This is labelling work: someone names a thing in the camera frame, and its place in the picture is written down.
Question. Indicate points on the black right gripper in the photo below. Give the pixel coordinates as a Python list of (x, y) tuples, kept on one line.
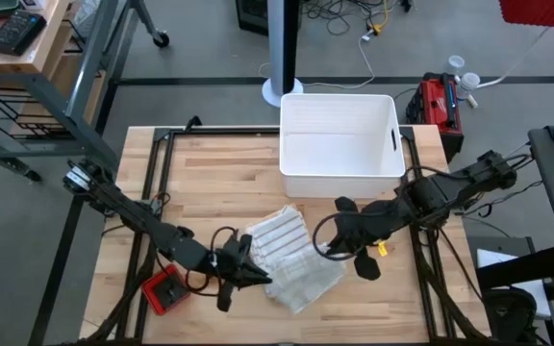
[(359, 230)]

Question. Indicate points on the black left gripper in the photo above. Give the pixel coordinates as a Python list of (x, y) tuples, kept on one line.
[(231, 264)]

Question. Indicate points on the plain white towel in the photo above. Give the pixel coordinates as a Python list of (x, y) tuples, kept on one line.
[(306, 279)]

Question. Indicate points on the white towel with pink stripes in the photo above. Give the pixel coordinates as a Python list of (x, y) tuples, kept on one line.
[(277, 235)]

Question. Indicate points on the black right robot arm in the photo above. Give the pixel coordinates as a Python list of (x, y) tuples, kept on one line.
[(450, 190)]

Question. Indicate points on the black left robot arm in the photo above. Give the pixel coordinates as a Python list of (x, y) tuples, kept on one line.
[(128, 211)]

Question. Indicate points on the red square box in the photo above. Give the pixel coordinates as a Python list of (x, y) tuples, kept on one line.
[(154, 295)]

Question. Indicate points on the white perforated plastic basket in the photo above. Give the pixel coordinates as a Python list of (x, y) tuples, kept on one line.
[(339, 139)]

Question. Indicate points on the white paper sheet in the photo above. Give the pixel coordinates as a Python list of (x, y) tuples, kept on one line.
[(493, 257)]

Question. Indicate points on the black backpack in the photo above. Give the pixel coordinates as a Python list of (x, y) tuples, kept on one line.
[(510, 312)]

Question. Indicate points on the black clamp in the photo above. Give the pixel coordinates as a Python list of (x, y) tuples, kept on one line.
[(193, 122)]

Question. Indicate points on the red tool bag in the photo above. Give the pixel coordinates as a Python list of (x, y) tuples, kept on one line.
[(433, 106)]

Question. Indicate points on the white pole with round base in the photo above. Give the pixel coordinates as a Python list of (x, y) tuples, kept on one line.
[(277, 48)]

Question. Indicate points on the black caster wheel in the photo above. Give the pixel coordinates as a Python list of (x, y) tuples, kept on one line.
[(161, 38)]

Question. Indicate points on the black floor box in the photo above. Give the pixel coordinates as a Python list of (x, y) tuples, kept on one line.
[(250, 17)]

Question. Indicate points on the red acoustic panel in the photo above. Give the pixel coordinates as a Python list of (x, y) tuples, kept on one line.
[(541, 12)]

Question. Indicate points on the wooden side table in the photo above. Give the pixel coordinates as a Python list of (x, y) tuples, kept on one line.
[(12, 65)]

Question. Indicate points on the black keypad device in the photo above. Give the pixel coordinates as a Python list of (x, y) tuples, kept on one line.
[(15, 33)]

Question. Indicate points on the green tray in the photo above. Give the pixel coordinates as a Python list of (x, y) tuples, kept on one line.
[(3, 6)]

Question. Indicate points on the black left wrist camera housing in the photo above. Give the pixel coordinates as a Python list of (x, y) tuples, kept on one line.
[(244, 242)]

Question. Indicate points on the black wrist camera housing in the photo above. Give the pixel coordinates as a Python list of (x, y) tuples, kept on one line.
[(346, 204), (244, 242)]

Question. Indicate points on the black right wrist camera housing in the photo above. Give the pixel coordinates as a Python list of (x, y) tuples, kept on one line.
[(346, 204)]

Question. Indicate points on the black metal table frame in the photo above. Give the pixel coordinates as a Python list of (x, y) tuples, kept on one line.
[(159, 158)]

